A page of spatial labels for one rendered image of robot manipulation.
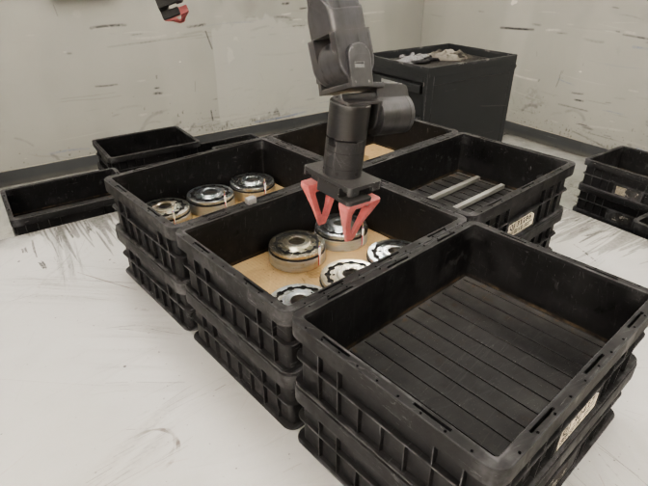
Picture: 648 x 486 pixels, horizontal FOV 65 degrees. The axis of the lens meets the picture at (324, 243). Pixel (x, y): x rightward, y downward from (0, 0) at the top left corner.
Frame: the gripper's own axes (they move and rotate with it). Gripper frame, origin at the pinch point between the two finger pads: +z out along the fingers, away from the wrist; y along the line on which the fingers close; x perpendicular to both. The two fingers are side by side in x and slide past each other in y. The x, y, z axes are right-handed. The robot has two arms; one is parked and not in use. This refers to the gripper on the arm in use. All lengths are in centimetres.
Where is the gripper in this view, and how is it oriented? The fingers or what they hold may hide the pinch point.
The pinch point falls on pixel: (335, 227)
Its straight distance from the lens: 78.5
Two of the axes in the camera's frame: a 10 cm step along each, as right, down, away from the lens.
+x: -7.5, 2.6, -6.1
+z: -0.9, 8.7, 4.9
